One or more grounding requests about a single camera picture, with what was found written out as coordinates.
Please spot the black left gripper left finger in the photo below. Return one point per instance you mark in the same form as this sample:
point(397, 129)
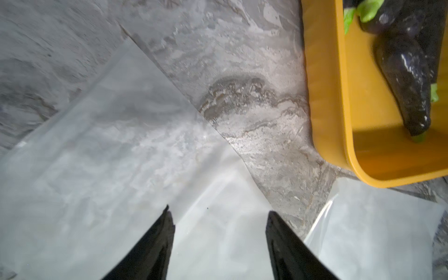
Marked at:
point(149, 258)

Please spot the clear zip-top bag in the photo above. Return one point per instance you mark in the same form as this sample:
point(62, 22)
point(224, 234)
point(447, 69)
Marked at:
point(367, 233)

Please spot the yellow plastic bin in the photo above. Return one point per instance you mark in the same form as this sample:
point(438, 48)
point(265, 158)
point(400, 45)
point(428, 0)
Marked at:
point(355, 121)

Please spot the stack of clear zip-top bags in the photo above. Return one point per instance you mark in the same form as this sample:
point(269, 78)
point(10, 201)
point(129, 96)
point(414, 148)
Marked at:
point(78, 193)

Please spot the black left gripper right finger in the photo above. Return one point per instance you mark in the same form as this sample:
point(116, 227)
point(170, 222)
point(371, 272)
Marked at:
point(290, 258)

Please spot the pile of toy eggplants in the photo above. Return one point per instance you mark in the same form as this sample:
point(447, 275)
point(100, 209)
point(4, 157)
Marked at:
point(407, 51)

